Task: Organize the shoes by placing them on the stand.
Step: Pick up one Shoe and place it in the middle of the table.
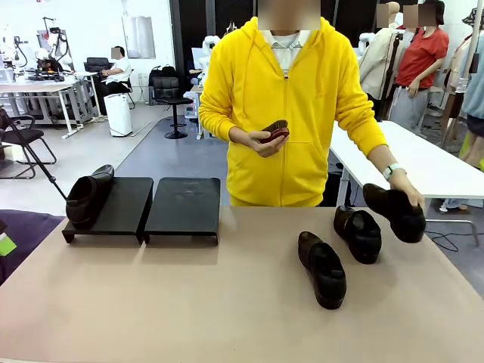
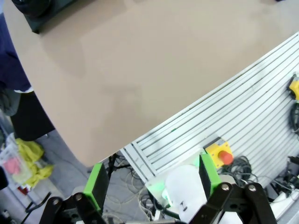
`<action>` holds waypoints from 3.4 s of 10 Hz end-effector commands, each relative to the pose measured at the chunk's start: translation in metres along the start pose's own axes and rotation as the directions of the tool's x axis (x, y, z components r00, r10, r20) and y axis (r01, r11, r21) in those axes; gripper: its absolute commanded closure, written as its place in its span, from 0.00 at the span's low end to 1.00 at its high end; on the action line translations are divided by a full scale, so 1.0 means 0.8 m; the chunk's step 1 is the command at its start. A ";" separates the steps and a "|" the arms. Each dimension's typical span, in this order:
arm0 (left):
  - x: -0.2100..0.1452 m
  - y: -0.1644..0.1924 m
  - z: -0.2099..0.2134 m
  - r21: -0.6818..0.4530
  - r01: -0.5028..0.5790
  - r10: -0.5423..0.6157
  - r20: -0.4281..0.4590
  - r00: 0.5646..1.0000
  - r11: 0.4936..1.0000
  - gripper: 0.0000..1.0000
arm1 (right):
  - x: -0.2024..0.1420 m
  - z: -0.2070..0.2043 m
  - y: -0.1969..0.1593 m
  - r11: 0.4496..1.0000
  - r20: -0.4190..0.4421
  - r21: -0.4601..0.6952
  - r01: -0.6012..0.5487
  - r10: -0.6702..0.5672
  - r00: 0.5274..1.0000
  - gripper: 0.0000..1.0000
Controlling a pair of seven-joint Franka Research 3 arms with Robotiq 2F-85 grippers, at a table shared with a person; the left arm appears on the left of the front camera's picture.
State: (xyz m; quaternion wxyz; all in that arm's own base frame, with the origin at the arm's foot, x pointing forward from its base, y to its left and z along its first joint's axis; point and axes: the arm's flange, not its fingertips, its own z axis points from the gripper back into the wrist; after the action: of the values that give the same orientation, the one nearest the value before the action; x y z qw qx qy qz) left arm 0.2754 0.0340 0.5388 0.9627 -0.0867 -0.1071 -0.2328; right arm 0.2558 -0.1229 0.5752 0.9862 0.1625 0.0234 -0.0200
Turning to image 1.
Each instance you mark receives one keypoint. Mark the black perforated buckle shoe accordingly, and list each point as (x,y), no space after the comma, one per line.
(325,276)
(363,234)

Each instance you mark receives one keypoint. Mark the seated man white shirt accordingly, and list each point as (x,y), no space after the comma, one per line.
(119,70)

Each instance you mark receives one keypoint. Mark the person's right forearm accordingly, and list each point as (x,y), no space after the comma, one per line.
(223,130)

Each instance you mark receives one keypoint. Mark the black metal shoe stand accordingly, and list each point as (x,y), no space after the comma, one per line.
(125,204)
(181,208)

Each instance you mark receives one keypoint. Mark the wooden coat rack with clothes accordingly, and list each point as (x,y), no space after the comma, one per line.
(472,45)

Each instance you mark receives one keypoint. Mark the black backpack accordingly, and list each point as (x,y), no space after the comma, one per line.
(162,72)

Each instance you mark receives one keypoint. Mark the white air purifier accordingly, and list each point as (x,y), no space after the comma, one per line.
(118,115)

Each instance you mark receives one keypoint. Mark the black bar stool chair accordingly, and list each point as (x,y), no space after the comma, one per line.
(166,89)

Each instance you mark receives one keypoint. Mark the person in yellow hoodie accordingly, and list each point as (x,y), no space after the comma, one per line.
(280,132)

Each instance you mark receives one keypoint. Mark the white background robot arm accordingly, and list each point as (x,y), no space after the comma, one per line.
(9,47)
(47,66)

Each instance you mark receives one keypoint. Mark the person's right hand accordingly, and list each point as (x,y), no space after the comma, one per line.
(257,145)

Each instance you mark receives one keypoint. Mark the grey wall panel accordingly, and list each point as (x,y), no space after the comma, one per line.
(138,38)

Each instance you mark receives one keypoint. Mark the person in red shirt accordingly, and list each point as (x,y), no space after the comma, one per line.
(419,56)

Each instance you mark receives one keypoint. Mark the brown wooden shoe brush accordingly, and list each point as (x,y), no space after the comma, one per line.
(276,130)

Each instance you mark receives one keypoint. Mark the white humanoid robot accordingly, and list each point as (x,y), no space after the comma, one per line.
(365,38)
(210,43)

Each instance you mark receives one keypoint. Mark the black folding chair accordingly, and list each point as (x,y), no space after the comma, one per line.
(22,135)

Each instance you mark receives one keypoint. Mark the black plain leather shoe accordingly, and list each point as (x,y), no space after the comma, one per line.
(87,200)
(404,223)

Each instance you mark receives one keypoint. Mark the white work desk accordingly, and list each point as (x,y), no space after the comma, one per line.
(34,87)

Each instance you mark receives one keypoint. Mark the white wristwatch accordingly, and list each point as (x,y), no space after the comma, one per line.
(389,171)

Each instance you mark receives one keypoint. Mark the mannequin with beige jacket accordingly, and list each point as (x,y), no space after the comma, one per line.
(380,56)

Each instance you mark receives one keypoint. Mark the person's left hand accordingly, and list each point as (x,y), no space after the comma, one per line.
(404,183)

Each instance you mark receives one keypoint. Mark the black equipment box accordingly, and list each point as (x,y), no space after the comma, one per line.
(334,189)

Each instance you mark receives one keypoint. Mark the purple carpet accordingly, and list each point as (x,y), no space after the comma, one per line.
(22,234)

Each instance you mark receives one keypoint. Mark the white table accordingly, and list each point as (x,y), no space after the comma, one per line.
(408,151)

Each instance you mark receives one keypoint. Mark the person's left forearm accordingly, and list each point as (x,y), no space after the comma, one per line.
(372,147)

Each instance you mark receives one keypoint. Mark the black office chair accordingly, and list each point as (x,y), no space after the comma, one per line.
(96,64)

